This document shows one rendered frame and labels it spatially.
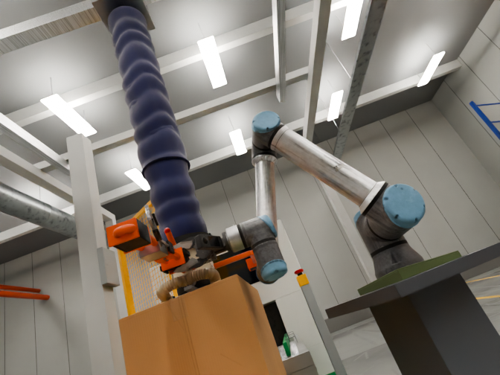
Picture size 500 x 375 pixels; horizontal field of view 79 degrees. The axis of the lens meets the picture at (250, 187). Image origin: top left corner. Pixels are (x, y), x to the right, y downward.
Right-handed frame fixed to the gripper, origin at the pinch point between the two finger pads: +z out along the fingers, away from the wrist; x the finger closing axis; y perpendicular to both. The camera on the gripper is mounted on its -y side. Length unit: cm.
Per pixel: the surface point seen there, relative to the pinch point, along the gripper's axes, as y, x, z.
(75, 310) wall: 975, 243, 622
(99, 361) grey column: 131, -11, 101
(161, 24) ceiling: 274, 513, -11
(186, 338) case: -4.4, -25.6, 0.6
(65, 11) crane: 23, 193, 36
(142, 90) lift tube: 17, 97, -1
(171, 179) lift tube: 18.0, 41.0, -3.2
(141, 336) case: -3.9, -20.4, 13.7
